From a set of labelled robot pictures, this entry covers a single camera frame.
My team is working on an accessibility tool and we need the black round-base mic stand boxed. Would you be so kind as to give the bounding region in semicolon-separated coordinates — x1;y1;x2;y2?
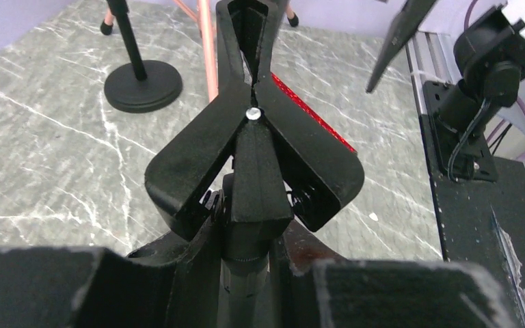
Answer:
104;1;183;113

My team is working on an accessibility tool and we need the black round-base clip stand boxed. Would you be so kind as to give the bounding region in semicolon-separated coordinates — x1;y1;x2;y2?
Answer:
145;1;364;327

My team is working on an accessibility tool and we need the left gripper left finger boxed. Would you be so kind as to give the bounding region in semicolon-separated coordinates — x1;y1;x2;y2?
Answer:
0;217;227;328

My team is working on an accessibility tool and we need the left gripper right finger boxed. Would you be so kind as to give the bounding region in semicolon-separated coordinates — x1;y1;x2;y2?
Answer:
270;221;516;327

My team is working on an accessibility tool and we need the pink music stand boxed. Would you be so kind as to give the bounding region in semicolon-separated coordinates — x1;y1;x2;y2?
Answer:
100;0;299;101

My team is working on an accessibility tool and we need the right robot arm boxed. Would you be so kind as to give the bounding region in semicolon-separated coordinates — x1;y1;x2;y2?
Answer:
422;1;525;181

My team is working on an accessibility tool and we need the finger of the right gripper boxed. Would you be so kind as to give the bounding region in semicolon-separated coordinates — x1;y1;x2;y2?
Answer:
366;0;437;93

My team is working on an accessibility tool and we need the red glitter microphone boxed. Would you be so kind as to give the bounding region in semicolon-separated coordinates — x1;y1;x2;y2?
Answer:
271;73;357;154

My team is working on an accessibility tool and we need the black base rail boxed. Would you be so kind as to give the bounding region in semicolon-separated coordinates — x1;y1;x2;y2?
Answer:
420;81;525;327

